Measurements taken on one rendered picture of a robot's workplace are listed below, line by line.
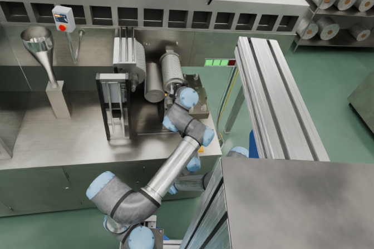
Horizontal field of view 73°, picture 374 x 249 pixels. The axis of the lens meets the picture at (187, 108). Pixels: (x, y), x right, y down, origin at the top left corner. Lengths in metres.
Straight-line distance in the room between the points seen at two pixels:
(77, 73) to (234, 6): 1.15
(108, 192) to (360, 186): 0.75
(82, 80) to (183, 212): 1.44
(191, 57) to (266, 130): 1.47
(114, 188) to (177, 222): 1.54
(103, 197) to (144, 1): 1.10
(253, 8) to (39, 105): 1.58
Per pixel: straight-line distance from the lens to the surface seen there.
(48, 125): 1.90
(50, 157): 1.75
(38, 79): 2.05
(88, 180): 1.94
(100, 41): 1.75
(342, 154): 3.54
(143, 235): 1.32
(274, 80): 0.51
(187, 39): 1.75
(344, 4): 4.80
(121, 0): 1.60
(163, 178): 0.94
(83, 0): 1.62
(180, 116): 1.03
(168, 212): 2.46
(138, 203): 0.93
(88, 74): 1.94
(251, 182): 0.36
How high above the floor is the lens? 2.33
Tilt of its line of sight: 48 degrees down
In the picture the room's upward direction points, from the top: 11 degrees clockwise
